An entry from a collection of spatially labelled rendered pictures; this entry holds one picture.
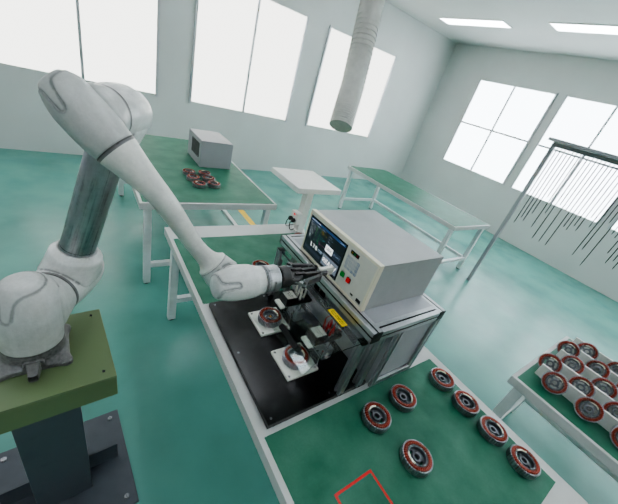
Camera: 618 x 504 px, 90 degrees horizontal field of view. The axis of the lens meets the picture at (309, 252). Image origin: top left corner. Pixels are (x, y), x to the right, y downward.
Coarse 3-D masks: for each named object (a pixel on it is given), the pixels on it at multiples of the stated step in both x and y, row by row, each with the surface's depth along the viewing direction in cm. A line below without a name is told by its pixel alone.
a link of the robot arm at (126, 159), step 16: (128, 144) 71; (112, 160) 70; (128, 160) 71; (144, 160) 74; (128, 176) 73; (144, 176) 74; (160, 176) 78; (144, 192) 76; (160, 192) 77; (160, 208) 79; (176, 208) 82; (176, 224) 85; (192, 240) 93; (208, 256) 99; (224, 256) 102; (208, 272) 98
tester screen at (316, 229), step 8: (312, 224) 133; (320, 224) 129; (312, 232) 134; (320, 232) 129; (328, 232) 125; (312, 240) 134; (320, 240) 129; (328, 240) 125; (336, 240) 121; (312, 248) 134; (320, 248) 130; (336, 248) 121; (344, 248) 118; (320, 256) 130; (328, 256) 126; (336, 264) 122; (336, 272) 123
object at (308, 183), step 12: (276, 168) 212; (288, 180) 197; (300, 180) 203; (312, 180) 210; (324, 180) 218; (300, 192) 190; (312, 192) 195; (324, 192) 201; (336, 192) 206; (300, 204) 235; (300, 216) 233; (300, 228) 242
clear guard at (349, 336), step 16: (304, 304) 116; (320, 304) 119; (272, 320) 111; (288, 320) 108; (304, 320) 109; (320, 320) 111; (304, 336) 103; (320, 336) 104; (336, 336) 106; (352, 336) 108; (288, 352) 102; (304, 352) 99; (320, 352) 98; (336, 352) 100; (304, 368) 96
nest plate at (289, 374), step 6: (282, 348) 132; (276, 354) 129; (276, 360) 126; (282, 360) 127; (282, 366) 124; (282, 372) 123; (288, 372) 123; (294, 372) 123; (300, 372) 124; (306, 372) 125; (288, 378) 120; (294, 378) 122
